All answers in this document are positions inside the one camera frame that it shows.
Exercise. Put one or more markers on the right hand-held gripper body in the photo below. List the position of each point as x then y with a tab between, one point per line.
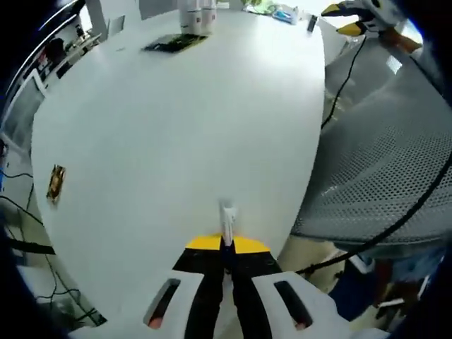
381	14

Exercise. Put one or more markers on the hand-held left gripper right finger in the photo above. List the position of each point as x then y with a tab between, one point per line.
261	300

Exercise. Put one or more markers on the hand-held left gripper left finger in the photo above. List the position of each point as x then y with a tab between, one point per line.
183	303

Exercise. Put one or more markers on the small white skincare bottle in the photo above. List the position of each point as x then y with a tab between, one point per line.
209	19
190	21

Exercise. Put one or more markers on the dark green packet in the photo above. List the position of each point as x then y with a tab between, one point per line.
174	43

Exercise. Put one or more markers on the small gold packet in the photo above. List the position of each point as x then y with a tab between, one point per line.
56	183

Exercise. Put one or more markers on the black rectangular object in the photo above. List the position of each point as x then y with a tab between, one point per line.
311	23

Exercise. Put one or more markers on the blue tissue pack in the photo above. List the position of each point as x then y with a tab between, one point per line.
285	17

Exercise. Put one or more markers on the potted green plant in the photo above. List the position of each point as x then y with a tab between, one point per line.
259	6

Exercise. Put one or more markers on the grey mesh office chair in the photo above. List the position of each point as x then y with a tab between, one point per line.
381	148

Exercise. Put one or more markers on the white partition screen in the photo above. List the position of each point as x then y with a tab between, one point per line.
26	95

